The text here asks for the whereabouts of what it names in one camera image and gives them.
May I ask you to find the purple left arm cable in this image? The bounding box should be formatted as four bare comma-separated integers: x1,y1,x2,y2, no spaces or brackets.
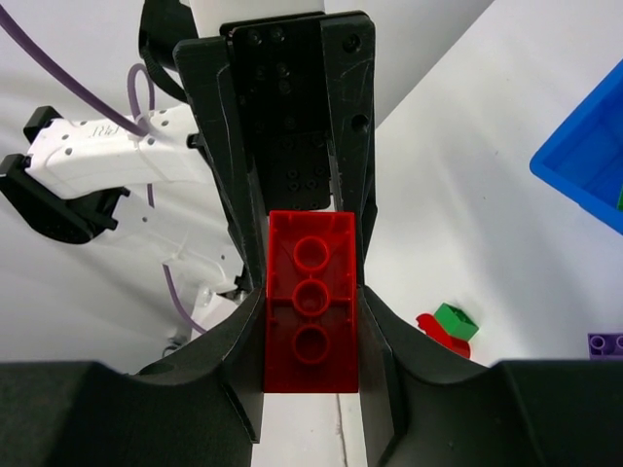
0,7,210,336

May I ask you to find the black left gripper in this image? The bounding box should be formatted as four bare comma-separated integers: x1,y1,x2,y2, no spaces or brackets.
173,11,378,288

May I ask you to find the red rectangular lego brick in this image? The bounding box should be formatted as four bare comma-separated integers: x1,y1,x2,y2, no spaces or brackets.
264,210,359,394

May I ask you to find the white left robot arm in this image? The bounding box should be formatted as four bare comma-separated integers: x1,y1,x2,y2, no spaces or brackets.
1,1,376,294

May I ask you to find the purple lego brick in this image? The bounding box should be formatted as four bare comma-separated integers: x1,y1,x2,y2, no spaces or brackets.
588,333,623,360

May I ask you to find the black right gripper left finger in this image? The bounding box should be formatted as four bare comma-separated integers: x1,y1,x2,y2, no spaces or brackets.
135,286,270,445

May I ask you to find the small green lego cube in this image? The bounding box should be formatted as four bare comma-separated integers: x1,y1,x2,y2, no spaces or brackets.
434,303,479,341

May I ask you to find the red scalloped lego block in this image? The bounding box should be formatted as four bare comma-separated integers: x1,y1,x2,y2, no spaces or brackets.
416,313,471,359

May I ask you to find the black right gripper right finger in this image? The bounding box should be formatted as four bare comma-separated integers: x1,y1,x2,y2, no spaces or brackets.
357,284,493,467

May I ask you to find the blue divided plastic bin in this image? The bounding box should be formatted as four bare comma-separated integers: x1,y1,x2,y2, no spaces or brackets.
530,64,622,233

